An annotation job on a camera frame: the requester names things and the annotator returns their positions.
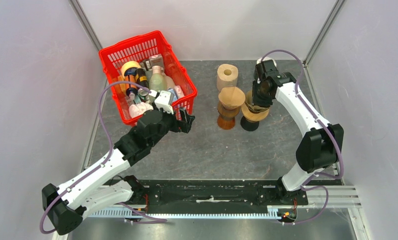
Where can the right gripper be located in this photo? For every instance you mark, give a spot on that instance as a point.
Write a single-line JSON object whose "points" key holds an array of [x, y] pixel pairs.
{"points": [[256, 100]]}

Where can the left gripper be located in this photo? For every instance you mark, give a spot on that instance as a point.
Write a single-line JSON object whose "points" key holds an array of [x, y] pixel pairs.
{"points": [[184, 126]]}

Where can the brown paper coffee filter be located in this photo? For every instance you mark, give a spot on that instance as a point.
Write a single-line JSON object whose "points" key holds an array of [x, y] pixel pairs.
{"points": [[251, 106]]}

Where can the light wooden ring holder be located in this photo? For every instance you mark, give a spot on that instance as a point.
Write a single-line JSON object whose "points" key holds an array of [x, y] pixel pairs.
{"points": [[254, 117]]}

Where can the amber glass carafe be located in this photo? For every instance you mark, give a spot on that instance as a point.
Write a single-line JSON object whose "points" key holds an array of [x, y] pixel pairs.
{"points": [[226, 118]]}

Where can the red plastic basket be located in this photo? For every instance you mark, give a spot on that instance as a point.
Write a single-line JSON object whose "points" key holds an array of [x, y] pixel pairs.
{"points": [[141, 47]]}

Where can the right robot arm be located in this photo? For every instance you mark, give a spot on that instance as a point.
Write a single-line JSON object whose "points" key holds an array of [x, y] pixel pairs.
{"points": [[322, 141]]}

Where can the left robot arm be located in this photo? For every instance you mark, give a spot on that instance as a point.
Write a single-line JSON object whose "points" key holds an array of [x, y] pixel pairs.
{"points": [[67, 205]]}

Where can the black wrapped paper roll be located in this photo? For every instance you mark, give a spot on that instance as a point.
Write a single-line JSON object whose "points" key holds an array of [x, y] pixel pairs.
{"points": [[260, 61]]}

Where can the beige paper towel roll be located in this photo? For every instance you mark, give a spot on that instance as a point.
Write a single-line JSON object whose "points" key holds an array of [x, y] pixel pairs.
{"points": [[227, 76]]}

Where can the green bottle pink cap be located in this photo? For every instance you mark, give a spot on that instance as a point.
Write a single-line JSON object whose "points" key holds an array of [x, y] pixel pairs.
{"points": [[157, 81]]}

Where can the pink cloth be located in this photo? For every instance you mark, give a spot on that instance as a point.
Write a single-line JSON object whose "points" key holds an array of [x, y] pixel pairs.
{"points": [[139, 109]]}

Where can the black orange can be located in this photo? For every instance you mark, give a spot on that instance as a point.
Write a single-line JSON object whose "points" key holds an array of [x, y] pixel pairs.
{"points": [[138, 86]]}

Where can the yellow tape roll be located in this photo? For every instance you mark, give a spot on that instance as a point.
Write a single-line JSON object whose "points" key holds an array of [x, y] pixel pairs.
{"points": [[129, 68]]}

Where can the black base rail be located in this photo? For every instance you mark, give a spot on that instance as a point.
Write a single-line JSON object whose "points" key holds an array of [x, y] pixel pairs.
{"points": [[181, 196]]}

